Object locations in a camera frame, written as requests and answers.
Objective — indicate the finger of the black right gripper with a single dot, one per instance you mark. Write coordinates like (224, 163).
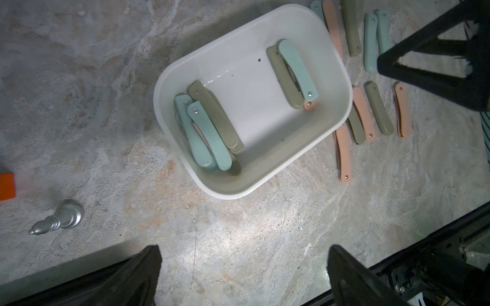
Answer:
(449, 57)

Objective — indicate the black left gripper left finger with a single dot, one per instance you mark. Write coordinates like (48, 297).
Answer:
(133, 283)

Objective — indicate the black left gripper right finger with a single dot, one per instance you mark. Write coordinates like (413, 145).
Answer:
(353, 284)

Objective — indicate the olive fruit knife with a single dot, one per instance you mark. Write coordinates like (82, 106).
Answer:
(382, 118)

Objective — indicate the pink fruit knife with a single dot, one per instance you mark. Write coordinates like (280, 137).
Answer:
(364, 114)

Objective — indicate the green fruit knife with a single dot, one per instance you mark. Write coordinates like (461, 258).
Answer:
(370, 52)

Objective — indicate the olive knife box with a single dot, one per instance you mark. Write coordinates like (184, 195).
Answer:
(217, 115)

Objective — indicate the white storage box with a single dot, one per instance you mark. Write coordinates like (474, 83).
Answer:
(235, 67)

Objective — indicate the green knife box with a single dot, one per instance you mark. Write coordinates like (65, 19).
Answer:
(220, 151)
(199, 150)

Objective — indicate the black white checkerboard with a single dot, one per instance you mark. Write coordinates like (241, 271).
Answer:
(64, 284)

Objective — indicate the small orange block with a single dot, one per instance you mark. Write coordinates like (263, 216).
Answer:
(7, 186)

